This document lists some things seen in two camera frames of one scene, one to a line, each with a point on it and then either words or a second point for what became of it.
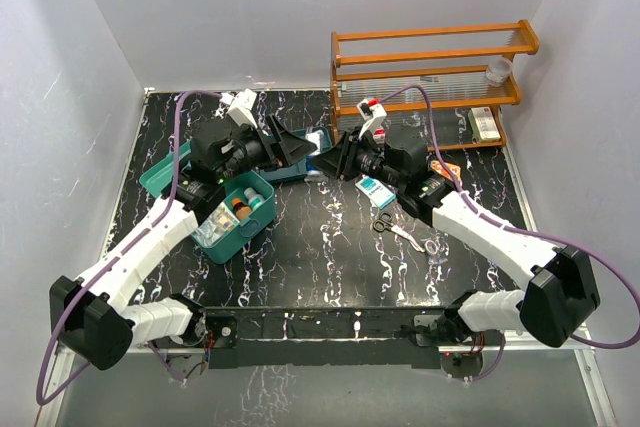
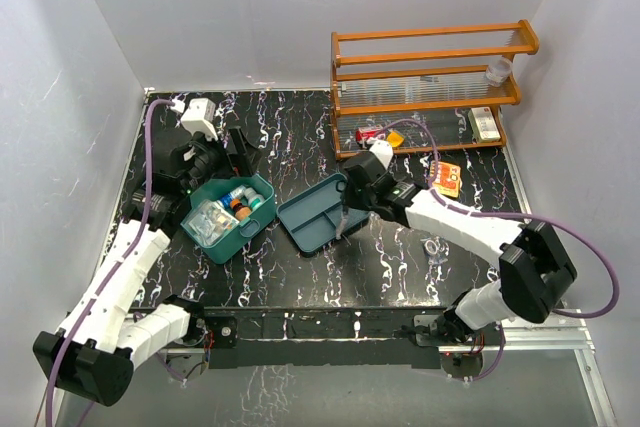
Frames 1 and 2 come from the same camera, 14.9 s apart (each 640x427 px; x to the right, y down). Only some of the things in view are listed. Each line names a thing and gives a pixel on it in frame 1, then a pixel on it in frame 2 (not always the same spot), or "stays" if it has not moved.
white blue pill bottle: [313, 138] -> [226, 198]
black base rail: [327, 337] stays
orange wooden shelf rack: [445, 85] stays
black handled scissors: [385, 223] -> [341, 226]
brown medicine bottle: [242, 211] stays
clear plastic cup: [498, 71] stays
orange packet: [454, 169] stays
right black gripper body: [360, 157] -> [359, 199]
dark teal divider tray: [318, 137] -> [318, 216]
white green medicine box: [482, 124] stays
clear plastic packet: [220, 222] stays
